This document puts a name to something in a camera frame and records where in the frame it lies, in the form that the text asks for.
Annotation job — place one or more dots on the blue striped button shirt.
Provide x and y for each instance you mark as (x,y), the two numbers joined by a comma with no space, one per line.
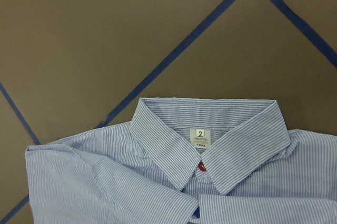
(185,160)

